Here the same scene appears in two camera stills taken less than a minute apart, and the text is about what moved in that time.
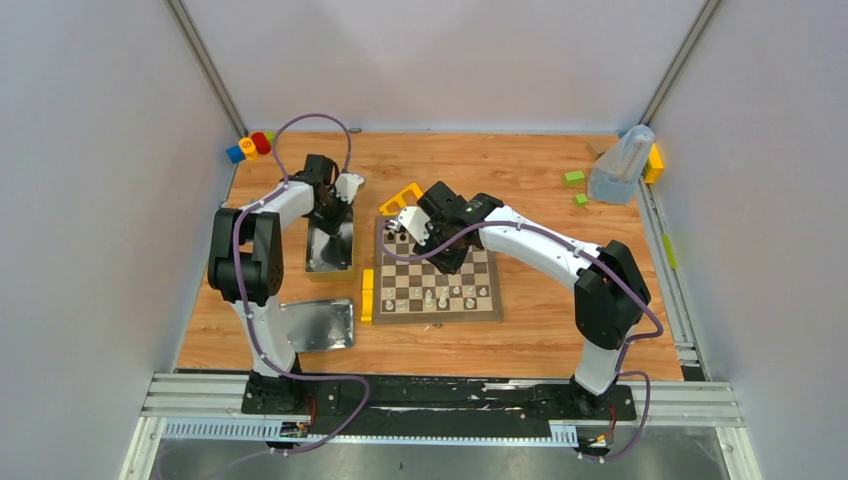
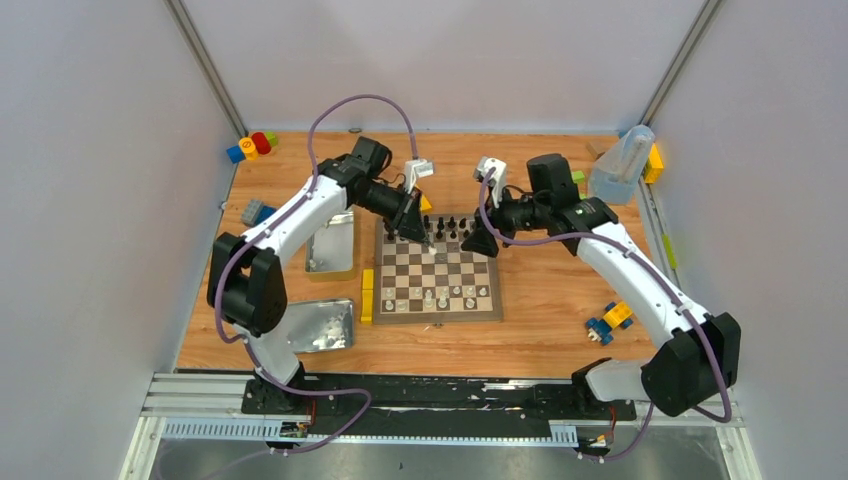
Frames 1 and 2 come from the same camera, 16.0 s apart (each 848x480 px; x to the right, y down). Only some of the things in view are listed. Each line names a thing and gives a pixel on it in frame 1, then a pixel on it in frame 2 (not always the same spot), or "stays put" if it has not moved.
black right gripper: (448, 265) to (481, 239)
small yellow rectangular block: (368, 278) stays put
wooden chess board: (415, 292) stays put
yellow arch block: (367, 303) stays put
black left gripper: (330, 220) to (404, 211)
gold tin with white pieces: (326, 252) stays put
